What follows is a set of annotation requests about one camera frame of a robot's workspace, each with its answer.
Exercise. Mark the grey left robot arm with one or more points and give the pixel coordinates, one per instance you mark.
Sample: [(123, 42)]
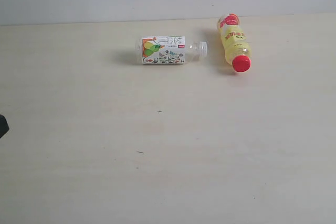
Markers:
[(4, 127)]

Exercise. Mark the yellow bottle red cap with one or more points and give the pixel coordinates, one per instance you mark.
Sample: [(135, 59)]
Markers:
[(233, 39)]

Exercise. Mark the white illustrated label bottle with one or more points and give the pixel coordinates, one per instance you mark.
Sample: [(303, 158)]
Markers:
[(169, 50)]

